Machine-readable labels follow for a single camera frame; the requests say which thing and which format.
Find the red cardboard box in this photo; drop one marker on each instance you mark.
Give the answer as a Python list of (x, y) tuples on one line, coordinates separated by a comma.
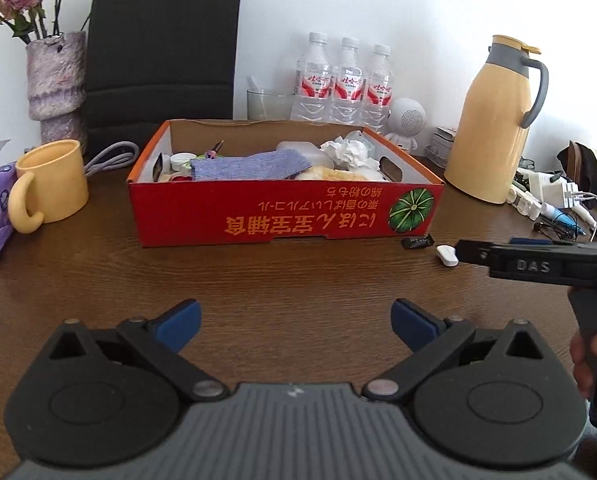
[(278, 215)]

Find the clear plastic cup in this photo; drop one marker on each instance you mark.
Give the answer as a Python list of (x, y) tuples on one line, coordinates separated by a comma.
[(271, 105)]

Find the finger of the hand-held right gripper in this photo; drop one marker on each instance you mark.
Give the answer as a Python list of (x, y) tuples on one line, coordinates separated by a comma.
[(528, 241), (473, 251)]

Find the person's right hand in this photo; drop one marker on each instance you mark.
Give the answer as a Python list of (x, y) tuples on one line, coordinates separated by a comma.
[(583, 365)]

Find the white tissue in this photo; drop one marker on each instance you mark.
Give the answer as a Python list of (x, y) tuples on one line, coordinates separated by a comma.
[(348, 152)]

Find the yellow mug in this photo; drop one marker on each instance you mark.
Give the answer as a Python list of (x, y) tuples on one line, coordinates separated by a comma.
[(53, 180)]

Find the black earphones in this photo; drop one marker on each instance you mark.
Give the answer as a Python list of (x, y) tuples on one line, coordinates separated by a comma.
[(553, 226)]

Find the white robot-shaped speaker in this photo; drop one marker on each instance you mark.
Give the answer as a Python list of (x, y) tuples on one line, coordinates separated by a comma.
[(406, 120)]

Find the purple textured vase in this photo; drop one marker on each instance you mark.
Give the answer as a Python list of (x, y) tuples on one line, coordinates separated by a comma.
[(58, 90)]

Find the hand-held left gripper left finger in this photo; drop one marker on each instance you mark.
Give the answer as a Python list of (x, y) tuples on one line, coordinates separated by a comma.
[(181, 325)]

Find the clear water bottle red label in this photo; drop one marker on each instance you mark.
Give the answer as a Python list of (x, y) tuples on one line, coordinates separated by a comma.
[(378, 92), (347, 87), (312, 85)]

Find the small white oval cap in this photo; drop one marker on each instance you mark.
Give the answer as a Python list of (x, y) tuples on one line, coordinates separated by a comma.
[(448, 256)]

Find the small black packet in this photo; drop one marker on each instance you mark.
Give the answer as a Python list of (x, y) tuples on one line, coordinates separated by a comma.
[(418, 242)]

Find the black paper bag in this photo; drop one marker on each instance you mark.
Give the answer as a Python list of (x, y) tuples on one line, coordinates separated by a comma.
[(163, 50)]

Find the yellow thermos jug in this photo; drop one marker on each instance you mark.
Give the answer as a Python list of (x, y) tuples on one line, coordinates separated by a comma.
[(491, 130)]

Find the eyeglasses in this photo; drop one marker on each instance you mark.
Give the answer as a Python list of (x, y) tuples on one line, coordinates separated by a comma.
[(527, 164)]

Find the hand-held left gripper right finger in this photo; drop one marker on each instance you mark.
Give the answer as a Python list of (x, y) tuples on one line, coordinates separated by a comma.
[(413, 325)]

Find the white multi-port charger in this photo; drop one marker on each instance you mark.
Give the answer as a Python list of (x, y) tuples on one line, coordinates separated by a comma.
[(553, 187)]

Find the orange and white plush hamster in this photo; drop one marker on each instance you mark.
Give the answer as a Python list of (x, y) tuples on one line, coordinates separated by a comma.
[(338, 175)]

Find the brown cloth item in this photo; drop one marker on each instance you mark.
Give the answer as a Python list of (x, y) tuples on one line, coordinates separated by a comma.
[(583, 165)]

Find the purple knit pouch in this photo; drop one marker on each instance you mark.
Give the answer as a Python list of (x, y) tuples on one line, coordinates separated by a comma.
[(248, 166)]

